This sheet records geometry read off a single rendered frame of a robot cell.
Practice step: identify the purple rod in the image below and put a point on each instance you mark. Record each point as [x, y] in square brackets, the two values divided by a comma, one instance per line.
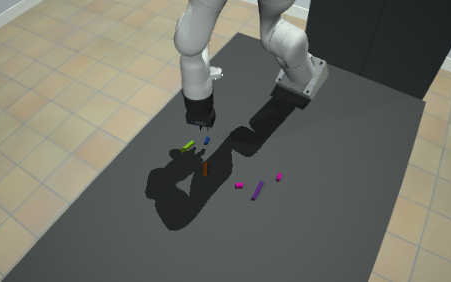
[257, 190]

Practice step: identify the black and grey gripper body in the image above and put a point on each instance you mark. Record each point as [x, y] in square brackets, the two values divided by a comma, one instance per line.
[199, 101]

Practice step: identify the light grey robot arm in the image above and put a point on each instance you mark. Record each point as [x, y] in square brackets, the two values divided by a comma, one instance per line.
[284, 40]

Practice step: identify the lime green rod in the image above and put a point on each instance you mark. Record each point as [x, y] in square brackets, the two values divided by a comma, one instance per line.
[186, 147]

